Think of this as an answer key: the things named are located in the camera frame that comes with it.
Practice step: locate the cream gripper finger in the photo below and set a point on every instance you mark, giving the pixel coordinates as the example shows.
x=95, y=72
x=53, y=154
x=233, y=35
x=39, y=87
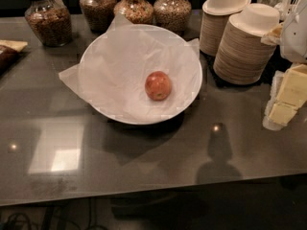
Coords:
x=272, y=38
x=288, y=95

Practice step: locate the red apple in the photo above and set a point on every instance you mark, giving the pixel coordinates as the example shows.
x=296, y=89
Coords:
x=158, y=86

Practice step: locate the white bowl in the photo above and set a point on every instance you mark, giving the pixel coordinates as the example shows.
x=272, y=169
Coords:
x=140, y=74

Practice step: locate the front stack of paper bowls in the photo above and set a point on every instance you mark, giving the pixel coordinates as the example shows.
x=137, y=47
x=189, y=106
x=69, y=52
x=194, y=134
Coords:
x=242, y=57

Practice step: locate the stack of paper bowls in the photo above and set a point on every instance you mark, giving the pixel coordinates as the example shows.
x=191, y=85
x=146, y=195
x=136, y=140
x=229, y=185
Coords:
x=215, y=14
x=242, y=57

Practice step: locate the rear stack of paper bowls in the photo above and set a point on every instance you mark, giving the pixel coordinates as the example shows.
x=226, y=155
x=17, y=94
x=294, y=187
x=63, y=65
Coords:
x=215, y=14

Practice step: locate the glass jar of light grains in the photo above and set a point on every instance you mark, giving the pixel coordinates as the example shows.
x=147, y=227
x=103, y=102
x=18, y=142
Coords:
x=172, y=15

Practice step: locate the glass jar of mixed cereal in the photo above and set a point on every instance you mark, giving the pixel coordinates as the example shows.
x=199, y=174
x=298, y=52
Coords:
x=136, y=11

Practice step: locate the white paper liner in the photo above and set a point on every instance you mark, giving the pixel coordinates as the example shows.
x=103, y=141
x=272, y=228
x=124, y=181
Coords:
x=121, y=71

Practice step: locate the glass jar of dark grains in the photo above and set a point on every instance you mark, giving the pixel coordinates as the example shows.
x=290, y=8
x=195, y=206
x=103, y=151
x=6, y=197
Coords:
x=98, y=13

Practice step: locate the glass jar of brown cereal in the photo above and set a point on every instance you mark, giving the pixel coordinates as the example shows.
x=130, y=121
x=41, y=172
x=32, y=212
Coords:
x=50, y=21

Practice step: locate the dark tray with paper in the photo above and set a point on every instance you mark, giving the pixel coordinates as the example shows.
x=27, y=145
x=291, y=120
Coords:
x=9, y=52

